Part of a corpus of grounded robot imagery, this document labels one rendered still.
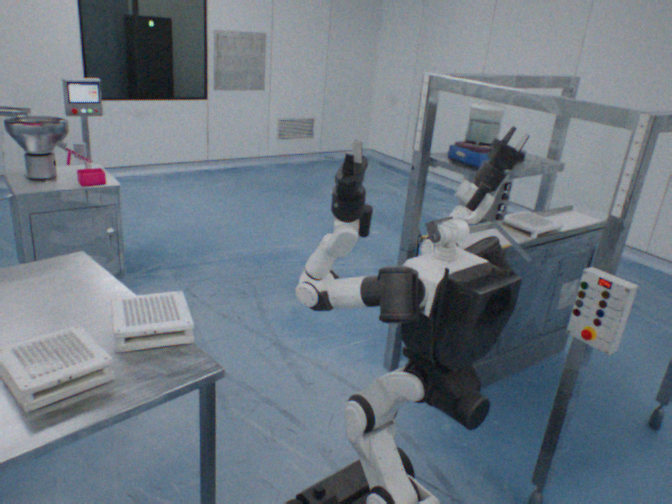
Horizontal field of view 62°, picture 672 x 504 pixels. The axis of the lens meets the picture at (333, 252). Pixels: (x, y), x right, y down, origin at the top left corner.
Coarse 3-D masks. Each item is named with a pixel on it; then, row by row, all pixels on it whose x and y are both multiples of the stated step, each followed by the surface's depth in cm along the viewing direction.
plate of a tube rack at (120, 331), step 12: (120, 300) 193; (132, 300) 194; (180, 300) 197; (120, 312) 186; (168, 312) 188; (180, 312) 189; (120, 324) 179; (144, 324) 180; (156, 324) 181; (168, 324) 182; (180, 324) 182; (192, 324) 183; (120, 336) 175
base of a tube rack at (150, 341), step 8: (144, 336) 182; (152, 336) 183; (160, 336) 183; (168, 336) 183; (176, 336) 184; (184, 336) 184; (192, 336) 185; (128, 344) 177; (136, 344) 178; (144, 344) 179; (152, 344) 180; (160, 344) 181; (168, 344) 182; (176, 344) 184
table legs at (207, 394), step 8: (208, 384) 175; (200, 392) 177; (208, 392) 176; (200, 400) 178; (208, 400) 177; (200, 408) 180; (208, 408) 178; (200, 416) 181; (208, 416) 179; (200, 424) 182; (208, 424) 180; (200, 432) 183; (208, 432) 182; (200, 440) 185; (208, 440) 183; (200, 448) 186; (208, 448) 184; (200, 456) 188; (208, 456) 185; (200, 464) 189; (208, 464) 187; (200, 472) 190; (208, 472) 188; (200, 480) 192; (208, 480) 189; (200, 488) 193; (208, 488) 191; (200, 496) 195; (208, 496) 192
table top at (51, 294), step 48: (0, 288) 209; (48, 288) 212; (96, 288) 215; (0, 336) 180; (96, 336) 185; (0, 384) 158; (144, 384) 164; (192, 384) 167; (0, 432) 142; (48, 432) 143; (96, 432) 149
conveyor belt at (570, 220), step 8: (552, 216) 340; (560, 216) 342; (568, 216) 343; (576, 216) 344; (584, 216) 346; (568, 224) 329; (576, 224) 330; (584, 224) 331; (480, 232) 303; (488, 232) 304; (496, 232) 305; (464, 240) 289; (472, 240) 291; (504, 240) 295; (520, 240) 297
